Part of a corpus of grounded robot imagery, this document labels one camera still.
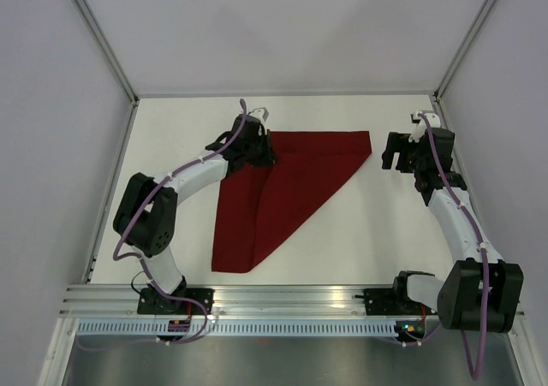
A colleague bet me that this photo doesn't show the aluminium front rail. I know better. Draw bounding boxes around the aluminium front rail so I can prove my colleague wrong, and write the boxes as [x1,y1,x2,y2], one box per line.
[58,284,435,319]

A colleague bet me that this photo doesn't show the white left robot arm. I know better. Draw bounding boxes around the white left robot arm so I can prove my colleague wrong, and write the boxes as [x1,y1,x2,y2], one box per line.
[113,110,277,314]

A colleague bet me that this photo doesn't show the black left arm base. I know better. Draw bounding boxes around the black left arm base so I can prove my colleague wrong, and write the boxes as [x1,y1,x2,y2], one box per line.
[137,286,214,316]

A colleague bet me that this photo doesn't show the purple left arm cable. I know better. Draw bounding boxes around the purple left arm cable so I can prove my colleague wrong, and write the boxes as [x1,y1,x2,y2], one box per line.
[76,98,249,352]

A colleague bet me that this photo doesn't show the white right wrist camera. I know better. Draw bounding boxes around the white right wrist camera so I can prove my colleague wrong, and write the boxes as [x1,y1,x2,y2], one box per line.
[409,110,442,143]

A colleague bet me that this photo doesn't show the aluminium frame post left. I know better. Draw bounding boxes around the aluminium frame post left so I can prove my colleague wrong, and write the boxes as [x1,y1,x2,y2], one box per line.
[59,0,140,104]

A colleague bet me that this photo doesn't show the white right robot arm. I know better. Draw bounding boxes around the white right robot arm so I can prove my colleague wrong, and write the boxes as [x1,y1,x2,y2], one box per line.
[382,128,524,333]

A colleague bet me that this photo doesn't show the aluminium frame post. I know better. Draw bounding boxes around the aluminium frame post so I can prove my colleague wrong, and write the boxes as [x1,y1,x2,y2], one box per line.
[59,0,140,104]
[432,0,499,104]

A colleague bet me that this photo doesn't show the red cloth napkin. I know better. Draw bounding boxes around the red cloth napkin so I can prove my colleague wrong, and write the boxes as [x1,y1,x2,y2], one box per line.
[211,131,372,274]

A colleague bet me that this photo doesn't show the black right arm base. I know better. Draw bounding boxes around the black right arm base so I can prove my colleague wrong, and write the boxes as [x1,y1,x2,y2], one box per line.
[355,288,437,317]

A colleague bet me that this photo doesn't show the white slotted cable duct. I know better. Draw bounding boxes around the white slotted cable duct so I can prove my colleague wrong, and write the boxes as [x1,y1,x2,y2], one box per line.
[77,318,396,337]

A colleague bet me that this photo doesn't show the aluminium frame post right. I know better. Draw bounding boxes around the aluminium frame post right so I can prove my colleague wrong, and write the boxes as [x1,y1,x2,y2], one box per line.
[432,0,499,104]

